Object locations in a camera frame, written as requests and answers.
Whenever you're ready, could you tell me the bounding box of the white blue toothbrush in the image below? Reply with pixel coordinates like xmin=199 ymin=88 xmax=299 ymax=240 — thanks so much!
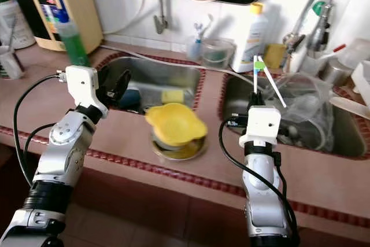
xmin=194 ymin=14 xmax=216 ymax=42

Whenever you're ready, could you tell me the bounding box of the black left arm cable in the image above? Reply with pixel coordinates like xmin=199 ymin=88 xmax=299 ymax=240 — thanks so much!
xmin=12 ymin=72 xmax=67 ymax=190

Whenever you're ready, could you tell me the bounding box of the clear plastic container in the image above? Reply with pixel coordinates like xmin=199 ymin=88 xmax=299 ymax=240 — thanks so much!
xmin=338 ymin=39 xmax=370 ymax=68

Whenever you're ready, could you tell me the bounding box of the thin white hose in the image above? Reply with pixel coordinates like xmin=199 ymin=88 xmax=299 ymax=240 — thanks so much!
xmin=103 ymin=0 xmax=146 ymax=36

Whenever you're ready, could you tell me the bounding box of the stainless steel bowl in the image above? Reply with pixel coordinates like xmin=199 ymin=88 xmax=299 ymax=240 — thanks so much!
xmin=150 ymin=136 xmax=206 ymax=161

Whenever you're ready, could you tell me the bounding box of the large white plastic jar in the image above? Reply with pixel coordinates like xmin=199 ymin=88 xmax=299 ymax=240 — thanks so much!
xmin=0 ymin=0 xmax=35 ymax=50

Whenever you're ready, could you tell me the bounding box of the stainless steel sink basin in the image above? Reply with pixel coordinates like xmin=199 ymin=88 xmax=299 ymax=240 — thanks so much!
xmin=221 ymin=72 xmax=370 ymax=158
xmin=110 ymin=56 xmax=206 ymax=115

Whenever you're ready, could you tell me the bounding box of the white bottle yellow cap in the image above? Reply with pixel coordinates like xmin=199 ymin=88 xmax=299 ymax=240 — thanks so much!
xmin=231 ymin=2 xmax=269 ymax=74

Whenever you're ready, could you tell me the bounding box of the clear plastic bag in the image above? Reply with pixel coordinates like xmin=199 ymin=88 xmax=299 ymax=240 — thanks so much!
xmin=266 ymin=72 xmax=333 ymax=150

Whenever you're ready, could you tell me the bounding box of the chrome gooseneck faucet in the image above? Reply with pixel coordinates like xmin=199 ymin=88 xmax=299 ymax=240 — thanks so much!
xmin=282 ymin=0 xmax=343 ymax=74

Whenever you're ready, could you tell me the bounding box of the green dish soap bottle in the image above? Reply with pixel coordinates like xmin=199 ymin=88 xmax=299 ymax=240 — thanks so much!
xmin=55 ymin=7 xmax=91 ymax=68

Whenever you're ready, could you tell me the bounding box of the blue mug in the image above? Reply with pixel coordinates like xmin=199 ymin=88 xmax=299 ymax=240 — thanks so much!
xmin=119 ymin=88 xmax=142 ymax=109

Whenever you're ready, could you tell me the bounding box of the white dish rack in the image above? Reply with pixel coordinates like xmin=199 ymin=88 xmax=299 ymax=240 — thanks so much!
xmin=351 ymin=61 xmax=370 ymax=106

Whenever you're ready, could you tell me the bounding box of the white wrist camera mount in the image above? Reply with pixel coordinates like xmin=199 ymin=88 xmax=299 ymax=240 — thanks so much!
xmin=239 ymin=106 xmax=283 ymax=148
xmin=65 ymin=65 xmax=108 ymax=119

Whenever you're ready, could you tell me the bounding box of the stainless steel cup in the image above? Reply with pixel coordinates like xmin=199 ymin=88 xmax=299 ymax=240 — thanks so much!
xmin=318 ymin=58 xmax=353 ymax=86

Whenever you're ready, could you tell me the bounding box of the clear plastic bucket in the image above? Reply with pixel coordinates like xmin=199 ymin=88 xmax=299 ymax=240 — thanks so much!
xmin=201 ymin=38 xmax=236 ymax=69

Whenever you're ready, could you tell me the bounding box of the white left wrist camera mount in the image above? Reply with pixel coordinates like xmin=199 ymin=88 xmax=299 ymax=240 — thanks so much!
xmin=65 ymin=65 xmax=108 ymax=119

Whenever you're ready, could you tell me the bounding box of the beige water purifier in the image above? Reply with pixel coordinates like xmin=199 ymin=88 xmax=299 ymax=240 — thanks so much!
xmin=22 ymin=0 xmax=103 ymax=53

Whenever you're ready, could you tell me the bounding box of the metal wall tap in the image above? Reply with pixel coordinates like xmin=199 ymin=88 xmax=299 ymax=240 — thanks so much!
xmin=153 ymin=0 xmax=169 ymax=35

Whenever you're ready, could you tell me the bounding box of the yellow dish sponge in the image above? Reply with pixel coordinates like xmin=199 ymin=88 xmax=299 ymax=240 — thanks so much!
xmin=162 ymin=89 xmax=186 ymax=104

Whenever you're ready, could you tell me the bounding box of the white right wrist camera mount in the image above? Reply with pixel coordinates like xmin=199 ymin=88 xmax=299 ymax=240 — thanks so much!
xmin=239 ymin=106 xmax=283 ymax=148

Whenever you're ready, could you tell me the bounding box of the white printed mug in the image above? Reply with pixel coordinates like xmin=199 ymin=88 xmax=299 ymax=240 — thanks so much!
xmin=0 ymin=47 xmax=25 ymax=80

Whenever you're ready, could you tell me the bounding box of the white utensil red tip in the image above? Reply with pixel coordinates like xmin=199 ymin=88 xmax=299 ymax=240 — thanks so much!
xmin=321 ymin=43 xmax=347 ymax=60

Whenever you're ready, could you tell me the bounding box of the yellow plastic bowl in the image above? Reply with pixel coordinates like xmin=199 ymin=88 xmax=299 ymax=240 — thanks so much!
xmin=145 ymin=102 xmax=208 ymax=146

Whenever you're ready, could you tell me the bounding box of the mustard yellow sponge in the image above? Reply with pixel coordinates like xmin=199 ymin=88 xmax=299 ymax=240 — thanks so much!
xmin=263 ymin=43 xmax=287 ymax=69

